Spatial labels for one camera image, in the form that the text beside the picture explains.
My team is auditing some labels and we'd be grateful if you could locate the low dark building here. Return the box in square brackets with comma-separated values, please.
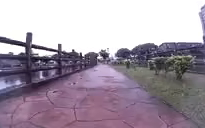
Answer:
[157, 41, 204, 54]

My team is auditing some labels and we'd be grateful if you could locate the row of trees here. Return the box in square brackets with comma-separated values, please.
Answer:
[84, 42, 160, 63]

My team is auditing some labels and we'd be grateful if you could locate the red stone paved path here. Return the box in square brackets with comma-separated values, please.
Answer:
[0, 63, 201, 128]

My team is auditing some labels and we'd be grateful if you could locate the grass strip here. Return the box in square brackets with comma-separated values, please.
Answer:
[109, 63, 205, 128]

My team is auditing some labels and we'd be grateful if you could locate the dark wooden rail fence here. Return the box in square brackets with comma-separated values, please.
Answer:
[0, 32, 99, 88]

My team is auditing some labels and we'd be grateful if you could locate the row of small bushes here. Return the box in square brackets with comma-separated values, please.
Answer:
[123, 54, 197, 81]

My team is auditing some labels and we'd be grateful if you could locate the water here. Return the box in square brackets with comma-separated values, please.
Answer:
[0, 59, 63, 94]

